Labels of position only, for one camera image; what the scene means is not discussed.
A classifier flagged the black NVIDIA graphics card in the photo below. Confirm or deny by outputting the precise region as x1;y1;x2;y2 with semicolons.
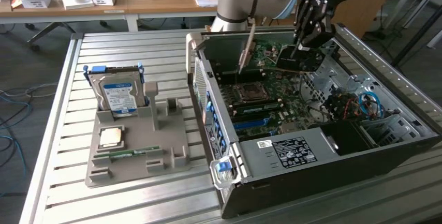
237;18;327;76

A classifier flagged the wooden cabinet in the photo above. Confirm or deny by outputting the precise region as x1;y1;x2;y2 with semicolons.
297;0;403;38

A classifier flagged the silver metal drive cage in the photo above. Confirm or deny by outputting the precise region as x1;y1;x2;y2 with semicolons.
302;53;350;101

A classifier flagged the green motherboard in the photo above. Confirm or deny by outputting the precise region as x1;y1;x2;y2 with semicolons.
221;70;314;142

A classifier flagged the metal CPU socket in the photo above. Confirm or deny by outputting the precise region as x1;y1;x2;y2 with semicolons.
234;81;270;103

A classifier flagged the green RAM stick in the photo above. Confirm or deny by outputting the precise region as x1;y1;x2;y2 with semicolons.
237;102;281;115
110;145;163;160

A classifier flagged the long black expansion slot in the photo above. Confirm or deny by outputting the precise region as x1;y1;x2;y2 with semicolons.
230;112;279;121

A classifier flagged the wooden top office desk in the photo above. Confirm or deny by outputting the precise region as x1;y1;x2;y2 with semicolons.
127;0;317;32
0;0;139;51

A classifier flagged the blue expansion slot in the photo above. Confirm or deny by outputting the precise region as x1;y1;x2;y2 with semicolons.
234;118;274;129

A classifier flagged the silver disk bay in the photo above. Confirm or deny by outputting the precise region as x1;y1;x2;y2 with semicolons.
358;114;421;148

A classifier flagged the grey power supply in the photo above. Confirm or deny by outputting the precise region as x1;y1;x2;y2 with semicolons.
238;128;338;178

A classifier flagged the black open PC case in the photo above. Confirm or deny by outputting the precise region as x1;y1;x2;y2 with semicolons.
186;23;442;219

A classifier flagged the blue case latch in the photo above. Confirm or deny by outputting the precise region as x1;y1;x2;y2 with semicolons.
214;157;231;174

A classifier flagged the hard disk with blue carrier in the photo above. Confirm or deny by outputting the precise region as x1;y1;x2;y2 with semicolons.
83;62;150;118

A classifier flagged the grey parts rack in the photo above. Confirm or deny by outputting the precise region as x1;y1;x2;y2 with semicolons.
84;81;191;188

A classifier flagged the silver CPU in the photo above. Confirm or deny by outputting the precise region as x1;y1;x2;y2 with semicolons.
99;127;126;149

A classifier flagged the blue data wire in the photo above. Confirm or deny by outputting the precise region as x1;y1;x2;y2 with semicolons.
357;91;387;122

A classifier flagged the orange wire bundle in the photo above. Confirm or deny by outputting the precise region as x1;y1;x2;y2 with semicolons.
338;96;361;120

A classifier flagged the grey floor cable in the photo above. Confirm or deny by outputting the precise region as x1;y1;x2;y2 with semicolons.
0;82;59;98

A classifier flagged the blue floor cable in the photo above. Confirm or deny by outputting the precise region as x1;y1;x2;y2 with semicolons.
0;99;31;199

